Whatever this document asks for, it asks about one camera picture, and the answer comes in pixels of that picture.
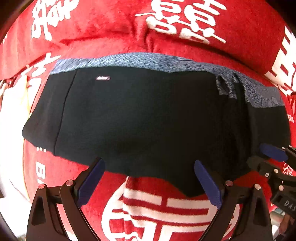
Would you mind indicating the cream cloth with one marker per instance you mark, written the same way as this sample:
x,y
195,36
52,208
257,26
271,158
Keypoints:
x,y
11,120

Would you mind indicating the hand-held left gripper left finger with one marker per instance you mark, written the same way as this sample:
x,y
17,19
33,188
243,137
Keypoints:
x,y
91,183

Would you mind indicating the red blanket with white characters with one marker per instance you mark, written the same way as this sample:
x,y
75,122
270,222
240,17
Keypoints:
x,y
104,30

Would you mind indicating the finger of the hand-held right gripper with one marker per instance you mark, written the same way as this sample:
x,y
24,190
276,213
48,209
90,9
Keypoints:
x,y
262,165
272,151

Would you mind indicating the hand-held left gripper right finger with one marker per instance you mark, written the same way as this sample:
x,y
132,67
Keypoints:
x,y
207,185

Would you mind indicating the black pants with blue stripes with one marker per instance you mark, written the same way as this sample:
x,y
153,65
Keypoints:
x,y
138,115

